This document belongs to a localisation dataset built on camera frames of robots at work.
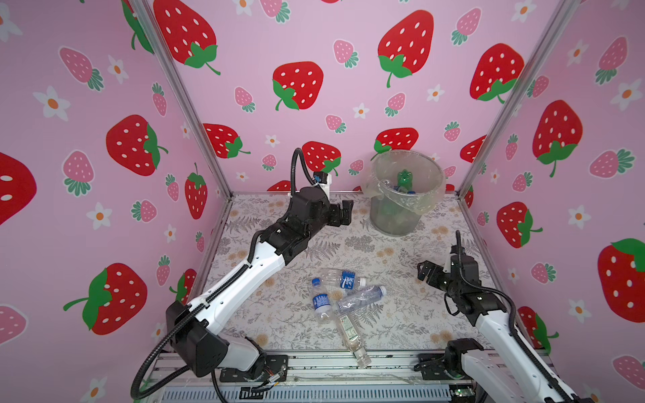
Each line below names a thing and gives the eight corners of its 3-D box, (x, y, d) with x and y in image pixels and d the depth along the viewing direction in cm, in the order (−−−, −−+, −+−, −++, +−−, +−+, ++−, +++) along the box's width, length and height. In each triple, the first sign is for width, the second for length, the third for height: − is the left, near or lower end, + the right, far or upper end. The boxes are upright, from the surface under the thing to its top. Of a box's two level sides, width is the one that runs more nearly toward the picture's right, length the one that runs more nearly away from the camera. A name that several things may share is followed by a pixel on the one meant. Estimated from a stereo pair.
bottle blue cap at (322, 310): (312, 323, 84) (311, 319, 80) (313, 299, 89) (313, 294, 85) (332, 323, 84) (332, 319, 80) (332, 299, 89) (332, 294, 85)
